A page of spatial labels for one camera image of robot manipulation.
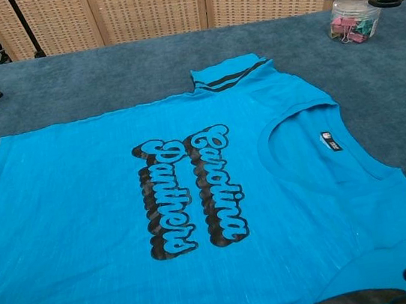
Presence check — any light blue printed T-shirt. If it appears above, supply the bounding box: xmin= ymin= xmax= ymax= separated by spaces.
xmin=0 ymin=31 xmax=406 ymax=304

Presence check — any clear jar of binder clips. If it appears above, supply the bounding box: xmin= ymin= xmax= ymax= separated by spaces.
xmin=324 ymin=0 xmax=387 ymax=48

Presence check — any wicker folding screen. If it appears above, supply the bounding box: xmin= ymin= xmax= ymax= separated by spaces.
xmin=0 ymin=0 xmax=406 ymax=65

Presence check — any dark blue table cover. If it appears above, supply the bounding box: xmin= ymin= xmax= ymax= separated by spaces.
xmin=0 ymin=0 xmax=406 ymax=302

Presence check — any black tripod stand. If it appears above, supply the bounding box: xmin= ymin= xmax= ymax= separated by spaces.
xmin=7 ymin=0 xmax=48 ymax=63

